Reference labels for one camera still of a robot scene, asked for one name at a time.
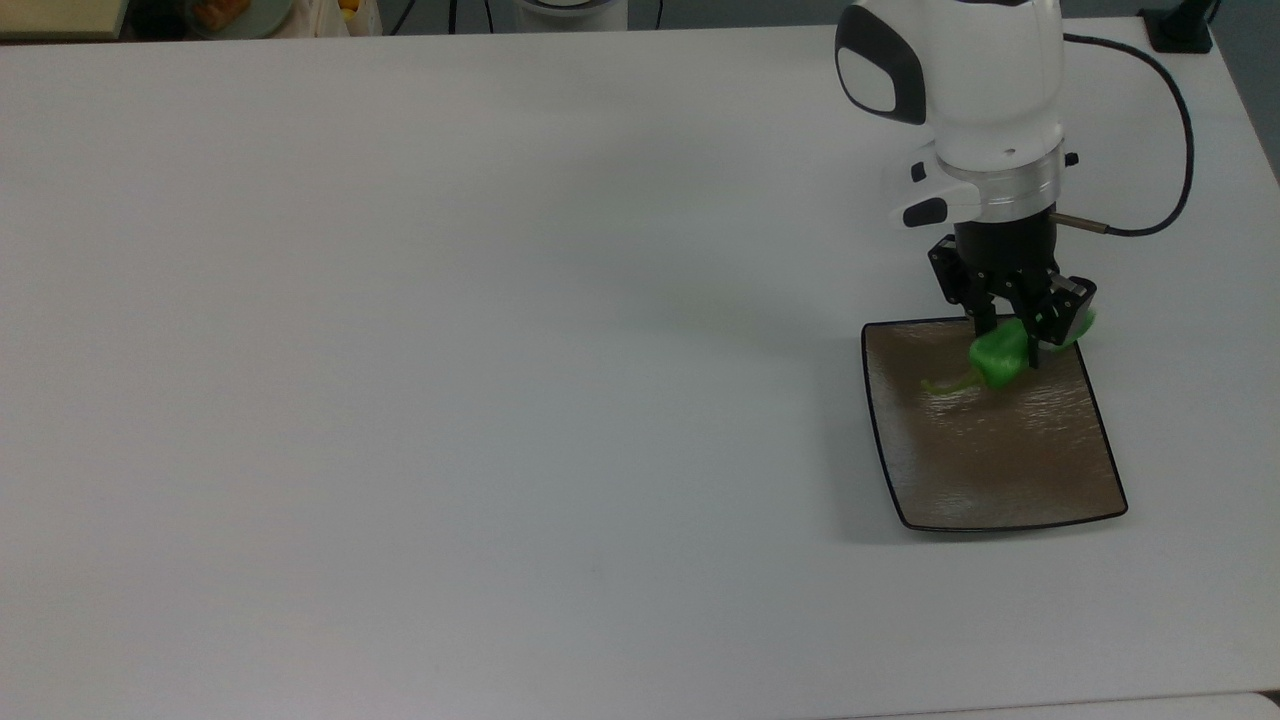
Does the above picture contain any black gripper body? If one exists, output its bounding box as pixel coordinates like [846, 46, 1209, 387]
[927, 210, 1076, 307]

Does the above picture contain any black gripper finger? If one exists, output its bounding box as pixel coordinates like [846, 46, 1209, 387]
[1012, 272, 1099, 370]
[963, 270, 1001, 338]

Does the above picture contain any green chili pepper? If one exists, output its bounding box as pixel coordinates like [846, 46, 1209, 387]
[921, 308, 1099, 396]

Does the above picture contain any square brown ceramic plate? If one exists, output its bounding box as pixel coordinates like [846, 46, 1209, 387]
[861, 316, 1130, 533]

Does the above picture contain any pale plate with orange food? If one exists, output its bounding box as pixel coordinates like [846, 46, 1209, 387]
[186, 0, 294, 40]

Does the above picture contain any white bag with yellow item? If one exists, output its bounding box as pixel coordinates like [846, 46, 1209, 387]
[272, 0, 384, 38]

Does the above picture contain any beige wooden board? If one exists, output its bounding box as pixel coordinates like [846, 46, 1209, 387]
[0, 0, 131, 40]

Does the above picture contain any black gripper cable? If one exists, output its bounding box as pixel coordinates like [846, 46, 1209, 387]
[1049, 33, 1198, 239]

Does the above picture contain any black table clamp mount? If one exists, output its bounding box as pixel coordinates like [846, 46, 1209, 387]
[1139, 0, 1222, 54]

